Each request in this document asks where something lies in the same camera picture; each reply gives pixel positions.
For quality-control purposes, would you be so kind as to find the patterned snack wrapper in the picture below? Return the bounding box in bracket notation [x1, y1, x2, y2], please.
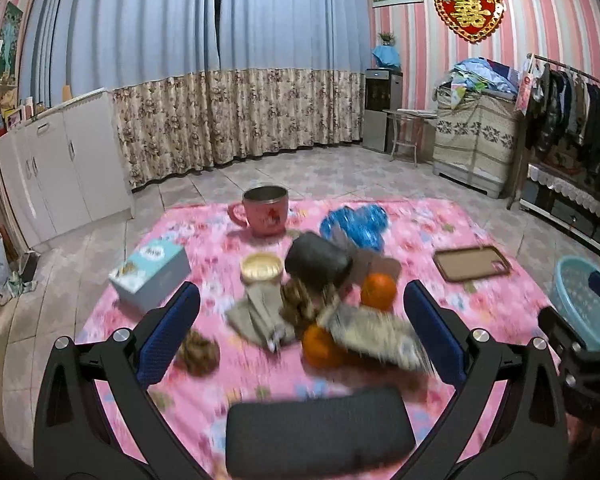
[317, 304, 432, 373]

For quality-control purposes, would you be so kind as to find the orange mandarin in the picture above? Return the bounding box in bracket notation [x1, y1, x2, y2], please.
[301, 324, 348, 370]
[361, 273, 398, 312]

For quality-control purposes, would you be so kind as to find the blue shiny wrapper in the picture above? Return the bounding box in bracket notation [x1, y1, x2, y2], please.
[320, 204, 389, 252]

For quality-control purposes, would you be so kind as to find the grey tissue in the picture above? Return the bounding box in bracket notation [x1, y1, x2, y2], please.
[225, 283, 296, 353]

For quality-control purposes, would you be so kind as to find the black rounded pouch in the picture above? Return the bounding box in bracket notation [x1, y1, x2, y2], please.
[285, 232, 353, 292]

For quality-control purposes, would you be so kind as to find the gold foil cup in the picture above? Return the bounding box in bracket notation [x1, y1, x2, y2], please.
[240, 252, 284, 284]

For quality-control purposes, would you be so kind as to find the brown wrapper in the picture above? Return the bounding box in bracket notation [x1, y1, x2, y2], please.
[279, 278, 340, 335]

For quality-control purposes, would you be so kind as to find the light blue plastic basket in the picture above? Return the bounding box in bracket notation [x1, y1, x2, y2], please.
[550, 256, 600, 350]

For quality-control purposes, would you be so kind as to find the low tv stand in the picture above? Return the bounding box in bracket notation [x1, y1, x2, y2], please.
[515, 162, 600, 255]

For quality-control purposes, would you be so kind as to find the brown phone case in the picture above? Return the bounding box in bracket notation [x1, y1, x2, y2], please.
[432, 245, 512, 283]

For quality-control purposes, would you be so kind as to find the light blue tissue box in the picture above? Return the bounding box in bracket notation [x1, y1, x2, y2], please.
[108, 238, 190, 312]

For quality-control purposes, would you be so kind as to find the clothes rack with garments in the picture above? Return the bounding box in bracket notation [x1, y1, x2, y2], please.
[512, 53, 600, 200]

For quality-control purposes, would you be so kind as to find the black glasses case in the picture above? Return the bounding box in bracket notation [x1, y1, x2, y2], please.
[225, 386, 416, 479]

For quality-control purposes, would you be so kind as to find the cloth covered chest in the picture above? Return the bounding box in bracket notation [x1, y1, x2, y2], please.
[432, 84, 518, 198]

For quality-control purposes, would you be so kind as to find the pink hanging bag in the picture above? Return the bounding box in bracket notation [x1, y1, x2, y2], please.
[514, 54, 536, 116]

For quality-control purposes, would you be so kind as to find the pile of folded clothes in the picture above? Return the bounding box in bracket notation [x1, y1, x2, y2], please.
[449, 58, 518, 108]

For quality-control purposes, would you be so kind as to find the pink floral table cloth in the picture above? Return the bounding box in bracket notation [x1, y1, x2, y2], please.
[74, 198, 564, 480]

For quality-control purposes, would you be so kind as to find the white cabinet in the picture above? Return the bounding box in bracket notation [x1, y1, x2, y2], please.
[0, 89, 133, 248]

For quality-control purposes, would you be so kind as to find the pink metal mug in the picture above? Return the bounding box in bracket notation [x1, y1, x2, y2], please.
[227, 185, 289, 237]

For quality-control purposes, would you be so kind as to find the grey water dispenser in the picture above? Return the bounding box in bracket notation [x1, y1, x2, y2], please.
[362, 68, 403, 153]

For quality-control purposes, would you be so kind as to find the blue covered potted plant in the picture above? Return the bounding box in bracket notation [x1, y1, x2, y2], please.
[372, 32, 401, 72]

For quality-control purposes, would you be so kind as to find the blue and floral curtain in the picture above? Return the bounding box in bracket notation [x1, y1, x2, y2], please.
[19, 0, 370, 188]

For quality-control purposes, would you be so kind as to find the red heart wall decoration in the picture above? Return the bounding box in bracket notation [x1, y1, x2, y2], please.
[434, 0, 505, 44]

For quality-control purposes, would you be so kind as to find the wall poster left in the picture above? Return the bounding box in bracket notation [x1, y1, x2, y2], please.
[0, 2, 23, 86]

